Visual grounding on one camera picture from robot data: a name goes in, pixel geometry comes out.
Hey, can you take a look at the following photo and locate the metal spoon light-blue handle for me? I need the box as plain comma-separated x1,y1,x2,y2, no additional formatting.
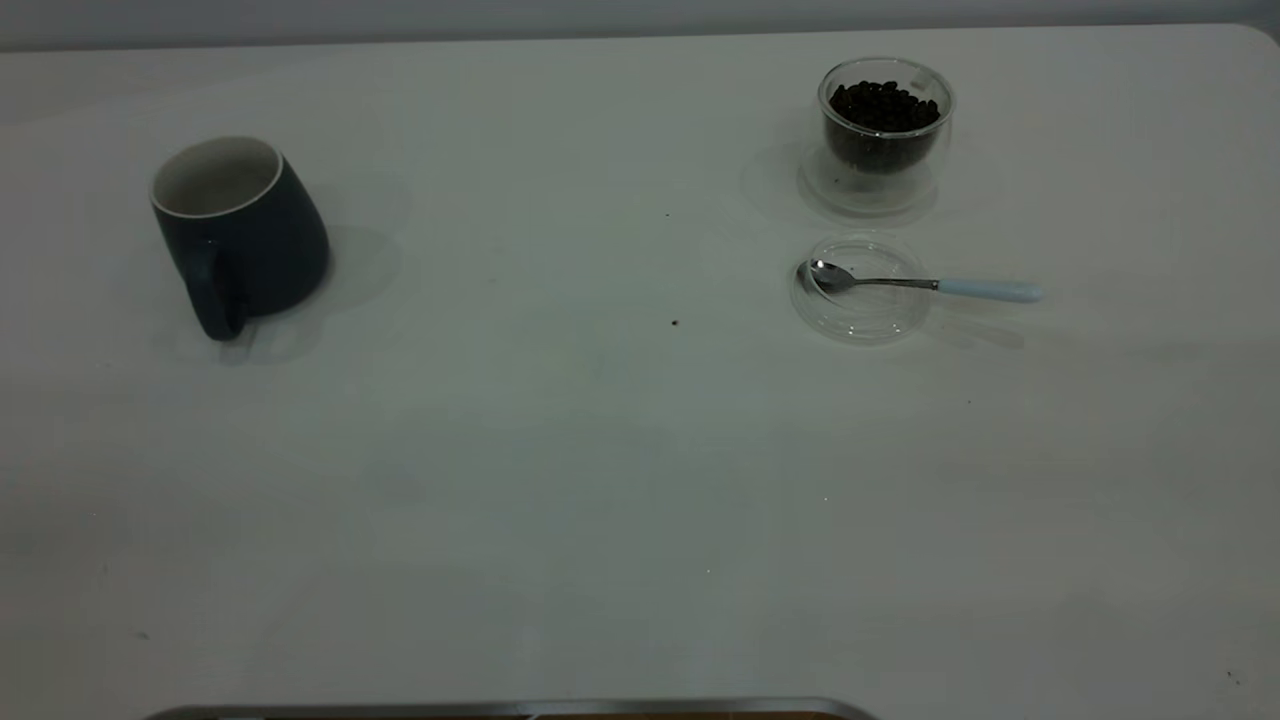
808,260,1044,304

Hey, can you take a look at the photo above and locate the clear double-wall glass cup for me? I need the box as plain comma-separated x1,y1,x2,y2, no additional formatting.
817,57,956,196

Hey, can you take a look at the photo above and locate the coffee beans pile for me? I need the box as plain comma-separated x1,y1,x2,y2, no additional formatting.
828,80,943,176

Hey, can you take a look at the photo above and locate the dark grey ceramic mug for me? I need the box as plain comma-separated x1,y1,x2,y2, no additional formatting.
150,135,332,343

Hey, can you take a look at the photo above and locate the clear round glass dish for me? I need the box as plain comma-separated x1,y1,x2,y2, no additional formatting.
790,232,933,347

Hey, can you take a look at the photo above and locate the silver metal frame bar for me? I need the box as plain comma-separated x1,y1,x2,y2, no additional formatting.
145,697,881,720

